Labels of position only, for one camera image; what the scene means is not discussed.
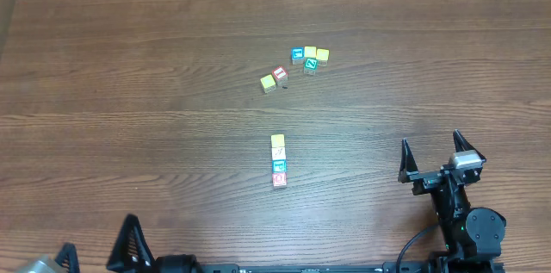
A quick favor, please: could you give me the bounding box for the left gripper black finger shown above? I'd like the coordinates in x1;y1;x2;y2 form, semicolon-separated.
54;243;80;273
106;214;154;273

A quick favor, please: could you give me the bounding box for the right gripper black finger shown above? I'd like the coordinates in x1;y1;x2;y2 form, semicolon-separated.
398;138;418;183
453;129;474;152

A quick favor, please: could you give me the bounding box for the plain wooden block front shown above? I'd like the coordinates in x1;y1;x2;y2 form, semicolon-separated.
272;159;288;173

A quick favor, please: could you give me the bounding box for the plain picture wooden block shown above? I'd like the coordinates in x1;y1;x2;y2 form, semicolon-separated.
271;146;287;161

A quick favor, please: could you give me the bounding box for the red C wooden block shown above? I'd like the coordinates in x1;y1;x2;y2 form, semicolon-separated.
272;172;288;188

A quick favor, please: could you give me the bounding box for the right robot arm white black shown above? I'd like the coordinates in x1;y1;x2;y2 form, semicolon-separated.
398;130;506;262

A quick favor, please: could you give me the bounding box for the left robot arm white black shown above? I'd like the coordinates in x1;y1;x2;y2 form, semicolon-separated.
106;214;202;273

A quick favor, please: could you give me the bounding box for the yellow framed wooden block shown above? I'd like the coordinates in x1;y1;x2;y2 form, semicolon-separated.
316;48;330;65

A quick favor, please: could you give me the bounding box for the green Z wooden block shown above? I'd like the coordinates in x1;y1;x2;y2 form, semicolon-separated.
303;58;319;76

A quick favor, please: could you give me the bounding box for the yellow top wooden block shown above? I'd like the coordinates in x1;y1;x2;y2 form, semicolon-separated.
304;46;317;59

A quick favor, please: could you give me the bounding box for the blue letter wooden block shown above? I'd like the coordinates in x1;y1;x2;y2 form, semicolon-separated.
291;47;305;65

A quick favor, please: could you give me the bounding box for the red I wooden block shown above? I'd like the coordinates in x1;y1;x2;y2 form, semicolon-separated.
272;66;288;84

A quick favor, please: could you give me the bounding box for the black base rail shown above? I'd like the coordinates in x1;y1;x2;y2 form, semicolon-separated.
197;260;505;273

